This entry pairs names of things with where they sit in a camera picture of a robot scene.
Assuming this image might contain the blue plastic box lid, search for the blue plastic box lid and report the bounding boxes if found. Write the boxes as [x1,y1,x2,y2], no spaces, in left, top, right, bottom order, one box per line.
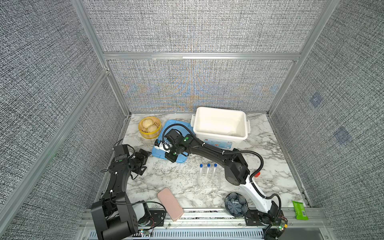
[152,120,193,160]

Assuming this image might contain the clear plastic test tube rack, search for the clear plastic test tube rack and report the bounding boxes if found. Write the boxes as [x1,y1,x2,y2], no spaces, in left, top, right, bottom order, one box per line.
[197,172,222,189]

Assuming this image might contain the white plastic storage box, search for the white plastic storage box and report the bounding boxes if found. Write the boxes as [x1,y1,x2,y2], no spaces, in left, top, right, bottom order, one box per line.
[191,107,251,150]

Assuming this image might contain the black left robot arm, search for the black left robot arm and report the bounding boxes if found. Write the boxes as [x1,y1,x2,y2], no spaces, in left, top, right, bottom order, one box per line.
[91,147,154,240]

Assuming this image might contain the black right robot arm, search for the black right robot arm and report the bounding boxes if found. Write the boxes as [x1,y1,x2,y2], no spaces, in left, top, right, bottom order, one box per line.
[162,128,282,225]

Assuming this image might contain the front steamed bun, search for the front steamed bun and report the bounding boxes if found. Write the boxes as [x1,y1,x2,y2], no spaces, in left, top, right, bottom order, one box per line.
[147,125,158,133]

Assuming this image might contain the steamed bun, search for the steamed bun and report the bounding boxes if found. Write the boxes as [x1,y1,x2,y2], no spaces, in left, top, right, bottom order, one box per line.
[142,118,154,129]
[147,125,158,133]

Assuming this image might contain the yellow bamboo steamer basket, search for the yellow bamboo steamer basket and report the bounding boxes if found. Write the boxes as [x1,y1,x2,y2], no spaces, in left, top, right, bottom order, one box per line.
[138,117,162,139]

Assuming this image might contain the back steamed bun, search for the back steamed bun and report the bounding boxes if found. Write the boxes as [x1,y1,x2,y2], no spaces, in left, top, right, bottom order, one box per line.
[142,118,154,129]

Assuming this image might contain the black flower-shaped dish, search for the black flower-shaped dish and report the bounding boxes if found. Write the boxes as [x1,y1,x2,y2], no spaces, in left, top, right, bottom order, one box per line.
[225,193,249,218]

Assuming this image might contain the green wipes packet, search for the green wipes packet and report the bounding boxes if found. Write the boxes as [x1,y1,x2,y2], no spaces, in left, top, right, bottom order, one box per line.
[293,201,309,221]

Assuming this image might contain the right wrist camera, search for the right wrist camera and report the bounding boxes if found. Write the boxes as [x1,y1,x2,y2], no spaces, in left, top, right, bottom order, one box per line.
[154,139,172,153]

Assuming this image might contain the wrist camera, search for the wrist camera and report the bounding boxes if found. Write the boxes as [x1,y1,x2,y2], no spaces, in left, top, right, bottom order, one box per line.
[154,139,172,153]
[114,145,130,161]

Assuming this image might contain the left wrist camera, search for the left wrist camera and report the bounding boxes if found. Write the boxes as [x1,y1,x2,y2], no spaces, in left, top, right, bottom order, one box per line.
[114,145,130,161]

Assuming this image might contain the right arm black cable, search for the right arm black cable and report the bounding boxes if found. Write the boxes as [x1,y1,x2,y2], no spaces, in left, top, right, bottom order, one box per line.
[161,123,283,217]

